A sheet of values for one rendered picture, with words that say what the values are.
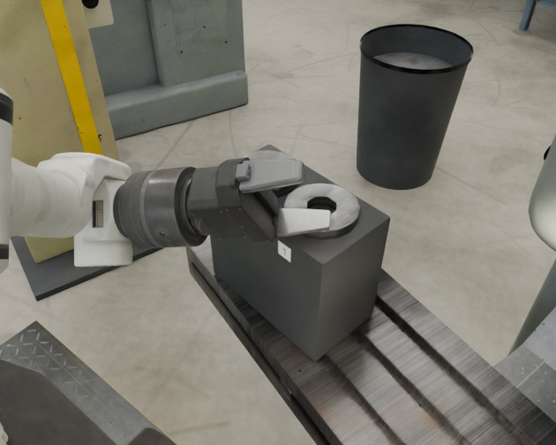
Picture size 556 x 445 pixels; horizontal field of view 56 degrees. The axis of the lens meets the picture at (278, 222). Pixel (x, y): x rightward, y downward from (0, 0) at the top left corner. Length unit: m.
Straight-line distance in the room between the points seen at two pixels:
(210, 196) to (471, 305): 1.68
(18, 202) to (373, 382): 0.47
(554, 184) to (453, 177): 2.41
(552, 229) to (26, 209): 0.39
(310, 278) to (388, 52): 2.11
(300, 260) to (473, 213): 1.97
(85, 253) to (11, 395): 0.66
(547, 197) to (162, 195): 0.37
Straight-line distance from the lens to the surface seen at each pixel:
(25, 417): 1.20
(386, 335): 0.76
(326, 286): 0.61
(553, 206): 0.32
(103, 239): 0.61
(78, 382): 1.42
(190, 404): 1.78
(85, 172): 0.57
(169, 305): 2.03
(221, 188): 0.50
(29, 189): 0.48
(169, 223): 0.55
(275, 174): 0.49
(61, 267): 2.25
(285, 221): 0.59
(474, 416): 0.72
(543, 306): 1.03
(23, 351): 1.52
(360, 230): 0.62
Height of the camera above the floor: 1.53
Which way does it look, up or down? 41 degrees down
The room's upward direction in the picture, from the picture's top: straight up
